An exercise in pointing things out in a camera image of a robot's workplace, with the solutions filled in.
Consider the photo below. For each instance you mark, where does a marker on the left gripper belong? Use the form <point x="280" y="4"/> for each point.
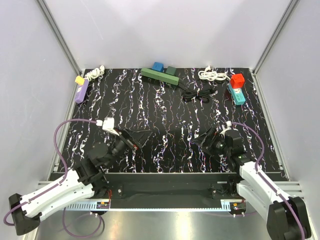
<point x="140" y="138"/>

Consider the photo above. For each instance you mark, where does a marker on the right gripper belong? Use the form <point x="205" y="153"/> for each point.
<point x="213" y="135"/>

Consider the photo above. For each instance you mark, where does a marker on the green power strip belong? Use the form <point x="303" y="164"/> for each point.
<point x="160" y="76"/>

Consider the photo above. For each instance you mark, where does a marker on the blue cube plug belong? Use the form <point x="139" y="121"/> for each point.
<point x="157" y="66"/>

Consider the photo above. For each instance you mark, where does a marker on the dark green cube plug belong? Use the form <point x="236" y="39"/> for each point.
<point x="171" y="70"/>

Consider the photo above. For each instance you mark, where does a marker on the purple power strip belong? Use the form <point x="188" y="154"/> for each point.
<point x="81" y="92"/>

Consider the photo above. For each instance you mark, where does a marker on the yellow cube plug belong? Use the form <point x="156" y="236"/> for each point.
<point x="79" y="80"/>

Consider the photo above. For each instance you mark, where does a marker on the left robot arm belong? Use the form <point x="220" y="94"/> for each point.
<point x="84" y="180"/>

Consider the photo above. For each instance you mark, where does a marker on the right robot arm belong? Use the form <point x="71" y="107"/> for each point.
<point x="286" y="216"/>

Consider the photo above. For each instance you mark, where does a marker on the red cube plug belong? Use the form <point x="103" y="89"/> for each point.
<point x="237" y="81"/>

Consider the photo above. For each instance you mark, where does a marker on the black marbled mat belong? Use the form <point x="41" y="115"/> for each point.
<point x="138" y="103"/>

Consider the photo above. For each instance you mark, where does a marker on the teal power strip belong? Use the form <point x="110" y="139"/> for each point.
<point x="237" y="95"/>

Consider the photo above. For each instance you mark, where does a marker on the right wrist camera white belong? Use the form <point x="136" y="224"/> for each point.
<point x="226" y="127"/>

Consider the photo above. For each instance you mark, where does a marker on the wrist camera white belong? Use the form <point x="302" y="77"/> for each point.
<point x="226" y="127"/>
<point x="108" y="125"/>

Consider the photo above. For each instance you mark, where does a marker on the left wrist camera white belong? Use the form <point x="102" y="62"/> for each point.
<point x="108" y="125"/>

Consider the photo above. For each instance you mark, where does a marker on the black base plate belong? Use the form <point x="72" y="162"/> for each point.
<point x="170" y="182"/>

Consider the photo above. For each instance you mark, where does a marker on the aluminium frame rail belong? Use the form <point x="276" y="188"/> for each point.
<point x="125" y="200"/>

